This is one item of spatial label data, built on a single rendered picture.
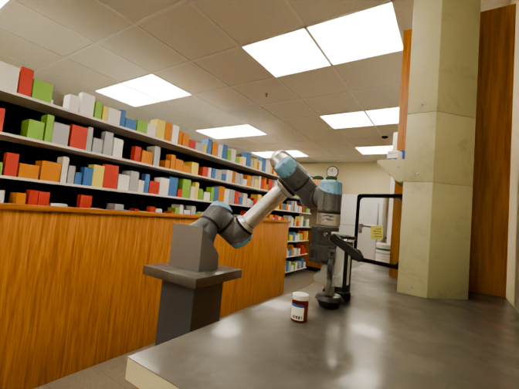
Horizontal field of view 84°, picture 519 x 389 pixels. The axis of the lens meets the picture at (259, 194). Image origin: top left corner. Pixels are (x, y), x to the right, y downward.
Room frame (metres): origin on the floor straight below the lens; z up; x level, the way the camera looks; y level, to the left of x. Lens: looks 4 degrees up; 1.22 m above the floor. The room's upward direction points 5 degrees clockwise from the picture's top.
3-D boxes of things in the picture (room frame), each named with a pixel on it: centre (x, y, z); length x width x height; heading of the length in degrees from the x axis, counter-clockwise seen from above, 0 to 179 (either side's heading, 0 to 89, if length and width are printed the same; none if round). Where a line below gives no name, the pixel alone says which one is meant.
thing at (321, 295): (0.95, -0.25, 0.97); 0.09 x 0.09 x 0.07
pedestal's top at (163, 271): (1.37, 0.27, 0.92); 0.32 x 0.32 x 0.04; 59
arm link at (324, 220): (0.95, -0.23, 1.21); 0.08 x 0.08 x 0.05
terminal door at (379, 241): (1.64, -0.68, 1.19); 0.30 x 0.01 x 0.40; 35
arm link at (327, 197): (0.96, -0.23, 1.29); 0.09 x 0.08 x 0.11; 19
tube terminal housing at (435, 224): (1.31, -0.81, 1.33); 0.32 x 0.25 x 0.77; 146
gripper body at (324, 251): (0.96, -0.23, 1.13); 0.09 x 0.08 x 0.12; 72
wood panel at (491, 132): (1.48, -0.96, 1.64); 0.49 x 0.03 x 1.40; 56
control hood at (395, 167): (1.41, -0.65, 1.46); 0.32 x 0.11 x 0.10; 146
